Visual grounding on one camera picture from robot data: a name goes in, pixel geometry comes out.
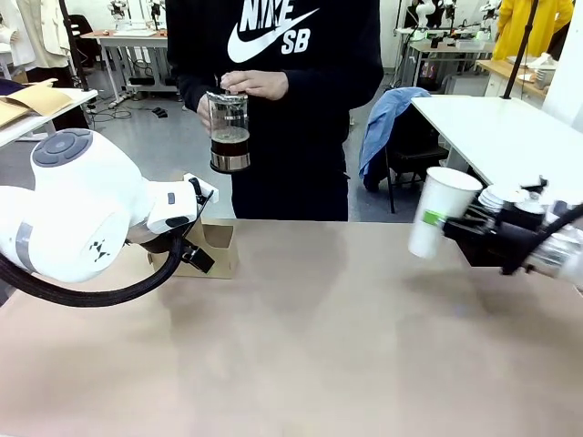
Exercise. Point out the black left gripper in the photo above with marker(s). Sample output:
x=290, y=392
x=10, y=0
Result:
x=200, y=260

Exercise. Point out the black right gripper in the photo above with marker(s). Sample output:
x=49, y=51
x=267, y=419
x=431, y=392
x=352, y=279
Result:
x=505, y=236

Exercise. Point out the brown cardboard cup carrier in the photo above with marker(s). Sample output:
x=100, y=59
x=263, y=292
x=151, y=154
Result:
x=218, y=255

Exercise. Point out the tall white paper cup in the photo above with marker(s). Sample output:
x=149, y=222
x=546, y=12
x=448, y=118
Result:
x=444, y=200

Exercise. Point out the glass french press with coffee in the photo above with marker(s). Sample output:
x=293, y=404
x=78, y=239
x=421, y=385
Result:
x=230, y=136

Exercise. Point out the person's right forearm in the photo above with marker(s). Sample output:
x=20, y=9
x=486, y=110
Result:
x=187, y=88

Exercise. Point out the person's left forearm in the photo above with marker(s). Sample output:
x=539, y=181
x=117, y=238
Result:
x=337, y=86

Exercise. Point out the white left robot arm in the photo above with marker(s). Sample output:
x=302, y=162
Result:
x=68, y=205

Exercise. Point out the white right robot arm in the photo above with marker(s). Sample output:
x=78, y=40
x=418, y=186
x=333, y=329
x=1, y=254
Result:
x=562, y=252

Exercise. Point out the person's right hand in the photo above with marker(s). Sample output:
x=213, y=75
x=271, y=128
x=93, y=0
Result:
x=203, y=111

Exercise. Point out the person's left hand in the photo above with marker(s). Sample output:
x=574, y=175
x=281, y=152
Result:
x=259, y=82

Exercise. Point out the blue cloth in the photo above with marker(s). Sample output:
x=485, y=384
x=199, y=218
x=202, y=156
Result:
x=378, y=136

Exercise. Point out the white side table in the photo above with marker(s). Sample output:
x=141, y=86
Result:
x=501, y=132

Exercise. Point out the black object on floor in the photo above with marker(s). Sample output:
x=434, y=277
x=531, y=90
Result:
x=160, y=112

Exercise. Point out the person in black hoodie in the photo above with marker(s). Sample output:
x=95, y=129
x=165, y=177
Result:
x=296, y=136

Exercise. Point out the wooden table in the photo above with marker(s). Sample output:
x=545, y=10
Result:
x=501, y=68

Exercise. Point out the workbench with robots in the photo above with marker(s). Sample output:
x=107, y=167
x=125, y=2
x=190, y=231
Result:
x=442, y=43

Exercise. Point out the stack of white bowls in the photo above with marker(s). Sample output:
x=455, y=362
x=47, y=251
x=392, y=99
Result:
x=544, y=70

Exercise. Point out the black stand pole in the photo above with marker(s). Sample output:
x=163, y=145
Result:
x=521, y=45

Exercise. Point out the person in yellow coat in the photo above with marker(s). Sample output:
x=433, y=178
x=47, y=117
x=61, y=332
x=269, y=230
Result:
x=519, y=27

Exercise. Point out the brown paper bags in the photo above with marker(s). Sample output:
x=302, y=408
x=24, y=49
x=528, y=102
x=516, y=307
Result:
x=36, y=102

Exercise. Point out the grey workbench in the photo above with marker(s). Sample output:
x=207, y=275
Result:
x=132, y=41

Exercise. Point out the black office chair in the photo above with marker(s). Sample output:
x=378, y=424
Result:
x=84, y=36

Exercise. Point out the white coat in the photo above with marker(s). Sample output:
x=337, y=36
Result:
x=32, y=32

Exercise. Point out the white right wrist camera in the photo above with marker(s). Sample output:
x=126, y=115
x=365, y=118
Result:
x=489, y=198

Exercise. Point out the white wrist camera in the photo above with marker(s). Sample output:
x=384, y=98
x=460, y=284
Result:
x=210, y=193
x=489, y=198

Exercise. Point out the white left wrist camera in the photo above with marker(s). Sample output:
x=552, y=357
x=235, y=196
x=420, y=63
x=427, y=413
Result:
x=210, y=193

